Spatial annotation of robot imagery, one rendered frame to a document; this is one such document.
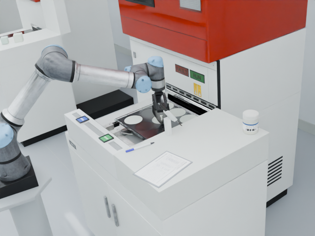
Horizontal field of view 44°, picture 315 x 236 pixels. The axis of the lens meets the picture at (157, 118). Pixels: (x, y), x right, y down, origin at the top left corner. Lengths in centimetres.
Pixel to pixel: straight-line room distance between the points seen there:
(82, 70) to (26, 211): 75
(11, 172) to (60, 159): 175
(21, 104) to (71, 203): 135
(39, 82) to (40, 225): 72
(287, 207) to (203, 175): 137
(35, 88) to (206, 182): 88
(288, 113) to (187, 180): 116
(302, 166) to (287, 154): 58
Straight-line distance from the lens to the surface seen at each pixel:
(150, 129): 205
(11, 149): 188
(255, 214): 208
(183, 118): 211
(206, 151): 172
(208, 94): 209
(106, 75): 175
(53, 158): 368
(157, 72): 193
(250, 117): 179
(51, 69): 174
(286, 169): 282
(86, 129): 201
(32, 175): 191
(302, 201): 299
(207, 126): 190
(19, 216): 205
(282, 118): 255
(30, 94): 190
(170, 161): 166
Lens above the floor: 193
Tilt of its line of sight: 29 degrees down
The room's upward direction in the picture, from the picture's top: 6 degrees counter-clockwise
